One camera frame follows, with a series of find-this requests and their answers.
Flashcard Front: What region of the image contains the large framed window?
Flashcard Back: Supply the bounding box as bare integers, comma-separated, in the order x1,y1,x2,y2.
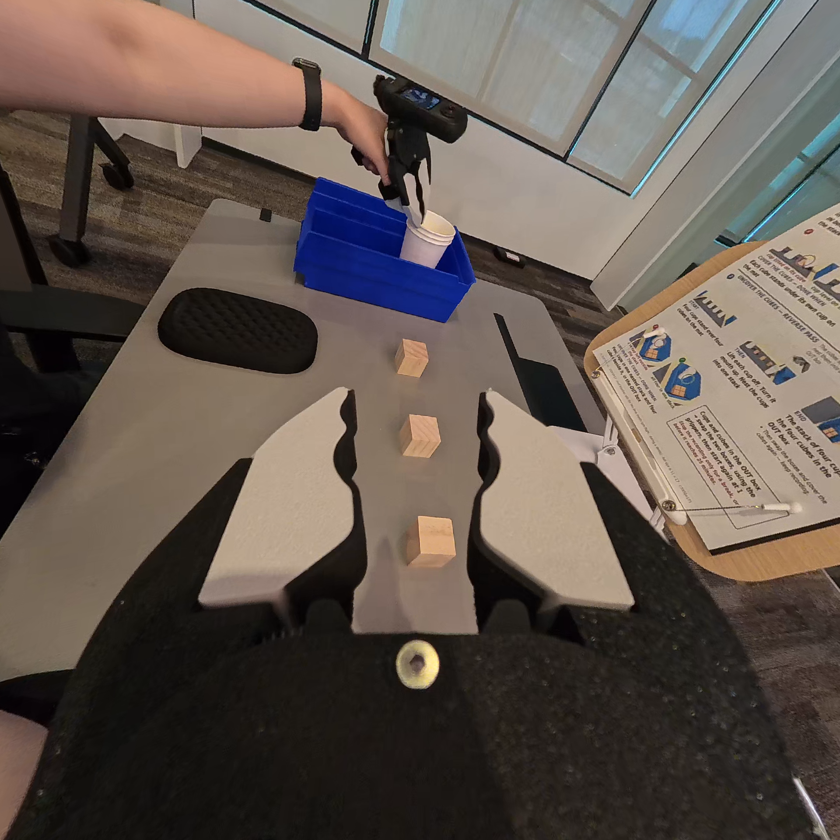
364,0,818,198

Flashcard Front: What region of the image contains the person's left hand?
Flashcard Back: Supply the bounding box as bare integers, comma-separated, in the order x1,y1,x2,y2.
331,97,395,188

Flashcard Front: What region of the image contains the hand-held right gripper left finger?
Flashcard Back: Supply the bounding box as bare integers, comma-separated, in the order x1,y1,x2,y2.
198,387,367,636

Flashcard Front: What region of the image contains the black textured cushion pad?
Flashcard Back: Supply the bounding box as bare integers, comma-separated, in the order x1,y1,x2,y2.
157,287,319,375

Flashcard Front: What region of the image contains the black chair armrest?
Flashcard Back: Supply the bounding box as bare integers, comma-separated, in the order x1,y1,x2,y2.
0,289,147,343

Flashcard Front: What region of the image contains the wooden book stand white base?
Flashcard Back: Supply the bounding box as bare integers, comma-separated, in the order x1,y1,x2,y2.
548,243,840,584

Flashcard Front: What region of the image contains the grey desk leg with casters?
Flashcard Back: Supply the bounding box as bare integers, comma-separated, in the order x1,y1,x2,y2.
47,115,137,266

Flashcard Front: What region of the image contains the black wristband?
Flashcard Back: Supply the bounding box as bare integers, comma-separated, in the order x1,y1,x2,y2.
292,58,324,132

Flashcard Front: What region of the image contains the white paper cup stack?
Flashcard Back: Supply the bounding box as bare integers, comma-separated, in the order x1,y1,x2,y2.
400,223,454,270

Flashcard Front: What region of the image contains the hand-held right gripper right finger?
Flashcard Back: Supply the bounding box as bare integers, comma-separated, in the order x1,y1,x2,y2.
471,390,636,636

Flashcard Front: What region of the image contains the person's leg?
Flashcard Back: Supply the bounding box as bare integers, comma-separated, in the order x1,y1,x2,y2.
0,712,50,840

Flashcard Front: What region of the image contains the printed instruction sheet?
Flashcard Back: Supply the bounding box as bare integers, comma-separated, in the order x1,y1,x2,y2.
592,203,840,553

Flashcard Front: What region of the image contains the person's left forearm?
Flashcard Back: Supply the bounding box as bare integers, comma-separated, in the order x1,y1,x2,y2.
0,0,342,132

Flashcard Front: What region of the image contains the blue plastic bin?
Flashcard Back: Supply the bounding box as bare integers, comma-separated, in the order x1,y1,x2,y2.
293,177,476,322

